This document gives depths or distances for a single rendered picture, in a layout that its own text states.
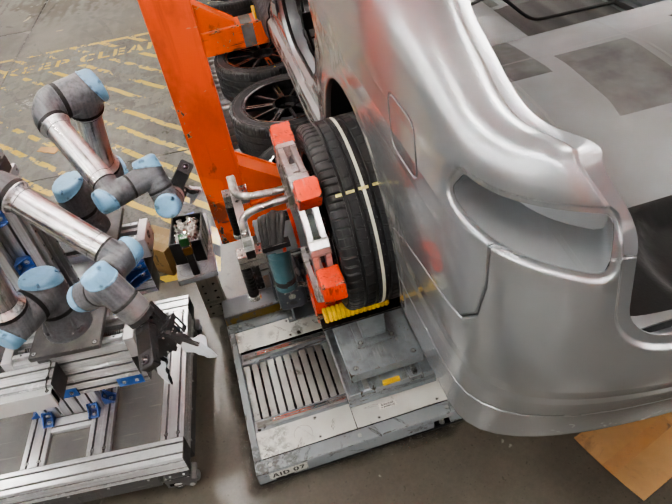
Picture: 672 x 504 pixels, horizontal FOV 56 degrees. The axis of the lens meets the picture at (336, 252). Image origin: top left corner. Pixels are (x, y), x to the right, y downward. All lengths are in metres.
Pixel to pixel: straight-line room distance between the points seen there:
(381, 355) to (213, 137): 1.06
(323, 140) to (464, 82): 0.89
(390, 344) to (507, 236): 1.46
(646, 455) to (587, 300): 1.48
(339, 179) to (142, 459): 1.28
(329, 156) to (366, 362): 0.93
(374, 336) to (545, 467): 0.80
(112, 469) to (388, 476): 1.01
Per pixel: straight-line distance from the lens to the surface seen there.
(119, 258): 1.67
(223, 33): 4.37
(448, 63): 1.24
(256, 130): 3.51
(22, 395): 2.24
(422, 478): 2.52
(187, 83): 2.35
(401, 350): 2.56
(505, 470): 2.54
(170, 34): 2.28
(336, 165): 1.92
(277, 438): 2.59
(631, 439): 2.67
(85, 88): 2.16
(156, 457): 2.53
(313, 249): 1.92
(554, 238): 1.23
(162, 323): 1.61
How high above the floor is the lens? 2.22
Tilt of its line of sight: 42 degrees down
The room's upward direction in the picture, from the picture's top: 11 degrees counter-clockwise
